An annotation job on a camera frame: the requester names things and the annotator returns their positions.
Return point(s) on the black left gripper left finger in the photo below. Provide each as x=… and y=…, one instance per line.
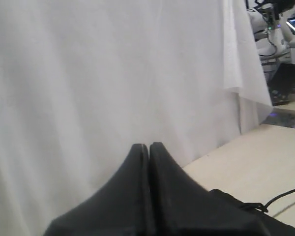
x=122, y=207

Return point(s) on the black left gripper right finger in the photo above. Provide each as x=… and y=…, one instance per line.
x=184, y=208

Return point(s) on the black plastic tool case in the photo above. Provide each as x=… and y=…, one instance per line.
x=275, y=227

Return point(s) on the white backdrop curtain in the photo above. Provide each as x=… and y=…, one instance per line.
x=81, y=81

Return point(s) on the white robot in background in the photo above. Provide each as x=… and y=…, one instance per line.
x=271, y=27

